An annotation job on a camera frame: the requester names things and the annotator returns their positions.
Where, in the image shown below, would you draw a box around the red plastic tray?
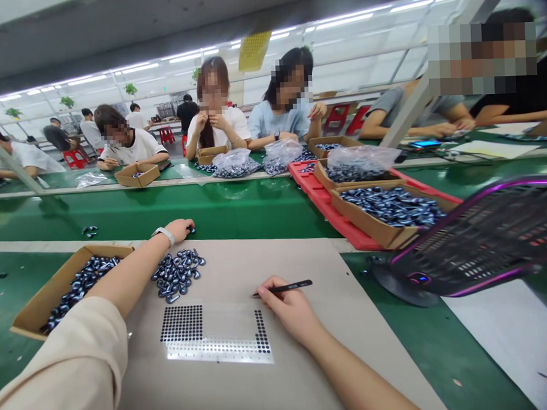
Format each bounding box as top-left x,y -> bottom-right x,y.
288,155 -> 466,255

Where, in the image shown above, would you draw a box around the grey metal post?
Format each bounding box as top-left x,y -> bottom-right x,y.
374,0 -> 520,151
0,137 -> 46,196

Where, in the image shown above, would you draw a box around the person's left hand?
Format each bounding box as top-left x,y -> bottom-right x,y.
164,218 -> 197,246

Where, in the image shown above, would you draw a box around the long cardboard box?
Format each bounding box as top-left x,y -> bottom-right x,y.
7,243 -> 139,343

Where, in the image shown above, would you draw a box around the green conveyor belt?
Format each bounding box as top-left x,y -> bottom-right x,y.
0,159 -> 547,251

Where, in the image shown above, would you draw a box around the beige work mat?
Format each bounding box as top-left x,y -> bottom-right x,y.
105,230 -> 451,410

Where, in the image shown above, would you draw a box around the black tweezers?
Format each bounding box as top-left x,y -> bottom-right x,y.
251,280 -> 314,299

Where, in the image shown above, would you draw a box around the clear plastic bag of shells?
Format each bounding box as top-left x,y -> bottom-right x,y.
211,148 -> 262,180
325,143 -> 404,184
261,138 -> 305,178

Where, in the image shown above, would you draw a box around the black and purple desk fan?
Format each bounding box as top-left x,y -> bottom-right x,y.
369,175 -> 547,310

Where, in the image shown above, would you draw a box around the empty clear plastic bag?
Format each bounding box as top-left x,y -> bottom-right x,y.
74,171 -> 109,190

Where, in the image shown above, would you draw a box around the clear sheet of black dots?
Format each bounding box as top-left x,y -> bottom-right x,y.
158,298 -> 276,369

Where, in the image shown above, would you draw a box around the pile of blue earbud shells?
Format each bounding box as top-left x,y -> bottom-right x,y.
38,255 -> 126,335
350,184 -> 449,230
150,247 -> 209,300

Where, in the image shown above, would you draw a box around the cardboard box with bag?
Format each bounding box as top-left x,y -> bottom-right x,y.
312,155 -> 403,192

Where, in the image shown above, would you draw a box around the white paper sheet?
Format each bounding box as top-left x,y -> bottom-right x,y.
448,137 -> 542,162

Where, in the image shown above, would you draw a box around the small cardboard box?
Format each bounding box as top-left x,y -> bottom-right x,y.
307,135 -> 365,160
114,162 -> 161,189
196,145 -> 230,166

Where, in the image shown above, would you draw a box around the yellow hanging sign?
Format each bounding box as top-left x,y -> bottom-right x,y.
236,30 -> 274,74

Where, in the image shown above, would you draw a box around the person's right hand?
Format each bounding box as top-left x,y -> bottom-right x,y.
256,274 -> 325,351

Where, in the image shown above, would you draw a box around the wide cardboard box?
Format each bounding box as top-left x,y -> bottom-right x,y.
329,180 -> 460,253

